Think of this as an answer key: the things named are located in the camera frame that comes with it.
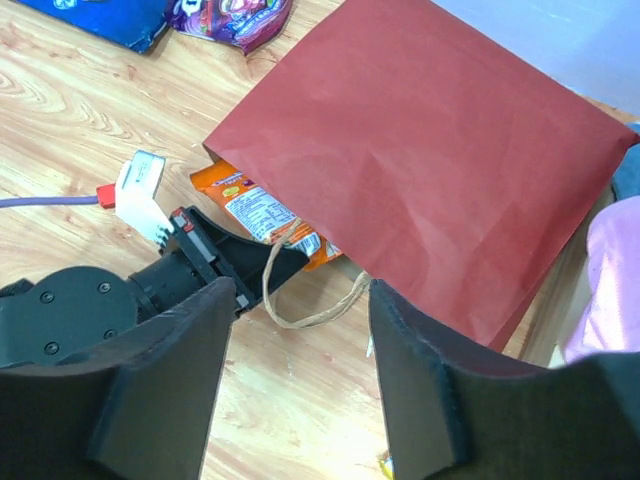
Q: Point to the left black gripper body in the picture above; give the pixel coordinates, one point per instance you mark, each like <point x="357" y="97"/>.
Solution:
<point x="194" y="254"/>

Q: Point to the red brown paper bag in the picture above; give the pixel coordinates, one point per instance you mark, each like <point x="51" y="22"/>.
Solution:
<point x="434" y="158"/>

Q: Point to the orange Fox's candy packet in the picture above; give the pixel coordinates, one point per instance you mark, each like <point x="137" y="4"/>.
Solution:
<point x="259" y="213"/>

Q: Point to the pink shirt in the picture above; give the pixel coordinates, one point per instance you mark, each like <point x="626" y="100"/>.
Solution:
<point x="610" y="321"/>

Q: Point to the purple snack packet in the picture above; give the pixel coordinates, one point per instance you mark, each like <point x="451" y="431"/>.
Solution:
<point x="243" y="24"/>

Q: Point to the yellow snack packet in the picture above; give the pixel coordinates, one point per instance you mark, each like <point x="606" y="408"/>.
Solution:
<point x="385" y="464"/>

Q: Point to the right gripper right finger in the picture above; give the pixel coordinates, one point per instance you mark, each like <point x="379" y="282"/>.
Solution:
<point x="455" y="409"/>

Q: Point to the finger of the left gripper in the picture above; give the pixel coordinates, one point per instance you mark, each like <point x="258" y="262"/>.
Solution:
<point x="245" y="260"/>

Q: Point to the blue Doritos chip bag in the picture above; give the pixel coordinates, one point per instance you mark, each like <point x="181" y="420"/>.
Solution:
<point x="133" y="24"/>

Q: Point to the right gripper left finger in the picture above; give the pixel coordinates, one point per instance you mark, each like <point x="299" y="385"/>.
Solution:
<point x="138" y="406"/>

